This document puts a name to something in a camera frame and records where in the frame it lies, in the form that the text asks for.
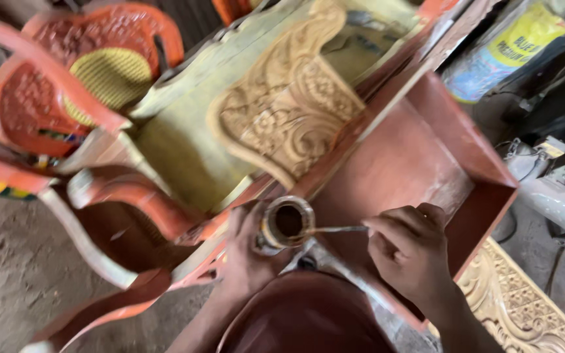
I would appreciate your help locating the person's left hand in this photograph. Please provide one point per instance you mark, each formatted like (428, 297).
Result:
(243, 255)

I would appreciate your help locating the person's right hand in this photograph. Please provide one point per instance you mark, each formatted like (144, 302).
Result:
(410, 250)

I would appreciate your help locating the person's left fingers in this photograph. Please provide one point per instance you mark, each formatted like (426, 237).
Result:
(243, 220)

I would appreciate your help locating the small round paint tin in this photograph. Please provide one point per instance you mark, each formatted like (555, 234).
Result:
(285, 224)

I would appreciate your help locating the thin paint brush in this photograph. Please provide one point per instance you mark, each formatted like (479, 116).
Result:
(334, 229)

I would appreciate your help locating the person's maroon clothing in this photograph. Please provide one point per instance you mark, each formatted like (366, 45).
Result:
(307, 314)

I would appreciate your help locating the carved unpainted wooden panel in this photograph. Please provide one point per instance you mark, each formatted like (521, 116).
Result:
(287, 98)

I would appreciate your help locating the red plastic chair with yellow weave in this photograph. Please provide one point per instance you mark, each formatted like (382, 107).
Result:
(86, 73)

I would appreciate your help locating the yellow and blue tin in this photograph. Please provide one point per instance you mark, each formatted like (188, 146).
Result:
(0, 189)

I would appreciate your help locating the carved light wooden board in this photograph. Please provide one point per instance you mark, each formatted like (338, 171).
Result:
(518, 304)

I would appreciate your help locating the yellow and blue plastic sack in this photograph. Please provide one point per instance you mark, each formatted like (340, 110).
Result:
(503, 46)

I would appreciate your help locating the grey workshop machine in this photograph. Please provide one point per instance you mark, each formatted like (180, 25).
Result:
(557, 181)

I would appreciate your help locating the red painted wooden furniture frame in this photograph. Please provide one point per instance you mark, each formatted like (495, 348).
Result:
(400, 162)

